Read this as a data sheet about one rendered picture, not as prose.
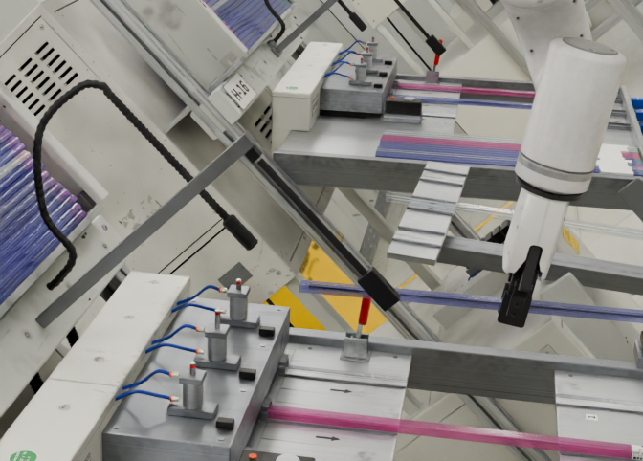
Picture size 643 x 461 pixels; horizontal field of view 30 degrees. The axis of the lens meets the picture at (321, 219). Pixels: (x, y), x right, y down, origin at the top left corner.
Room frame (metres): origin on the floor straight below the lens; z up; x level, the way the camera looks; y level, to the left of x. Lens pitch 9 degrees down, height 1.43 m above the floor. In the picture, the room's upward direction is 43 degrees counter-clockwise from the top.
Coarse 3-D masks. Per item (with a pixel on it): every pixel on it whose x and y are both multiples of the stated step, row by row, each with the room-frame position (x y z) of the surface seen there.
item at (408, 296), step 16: (304, 288) 1.40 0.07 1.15; (320, 288) 1.40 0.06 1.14; (336, 288) 1.39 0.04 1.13; (352, 288) 1.39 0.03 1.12; (448, 304) 1.36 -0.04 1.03; (464, 304) 1.36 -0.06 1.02; (480, 304) 1.35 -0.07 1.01; (496, 304) 1.35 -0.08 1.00; (544, 304) 1.34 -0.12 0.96; (560, 304) 1.34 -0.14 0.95; (576, 304) 1.33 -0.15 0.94; (624, 320) 1.31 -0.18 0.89; (640, 320) 1.31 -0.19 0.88
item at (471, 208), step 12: (396, 192) 1.82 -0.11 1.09; (408, 204) 1.81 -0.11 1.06; (420, 204) 1.80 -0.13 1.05; (432, 204) 1.79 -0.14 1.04; (444, 204) 1.78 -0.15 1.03; (456, 204) 1.78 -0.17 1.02; (468, 204) 1.78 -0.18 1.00; (492, 216) 1.76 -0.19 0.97; (504, 216) 1.76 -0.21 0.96; (564, 228) 1.73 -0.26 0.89; (576, 228) 1.72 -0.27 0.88; (588, 228) 1.72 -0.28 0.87; (600, 228) 1.71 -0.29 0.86; (612, 228) 1.71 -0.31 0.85; (624, 228) 1.71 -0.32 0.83
